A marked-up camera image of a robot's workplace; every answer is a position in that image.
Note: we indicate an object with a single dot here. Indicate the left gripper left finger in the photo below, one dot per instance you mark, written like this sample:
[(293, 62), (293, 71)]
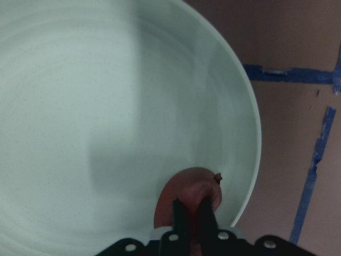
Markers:
[(181, 221)]

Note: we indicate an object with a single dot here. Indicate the brown steamed bun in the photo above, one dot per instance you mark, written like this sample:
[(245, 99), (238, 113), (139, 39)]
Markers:
[(190, 186)]

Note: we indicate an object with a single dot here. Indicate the light green plate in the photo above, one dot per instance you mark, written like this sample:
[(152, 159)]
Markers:
[(102, 102)]

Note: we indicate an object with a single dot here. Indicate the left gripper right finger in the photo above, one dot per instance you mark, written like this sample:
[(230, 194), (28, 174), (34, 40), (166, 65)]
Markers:
[(207, 224)]

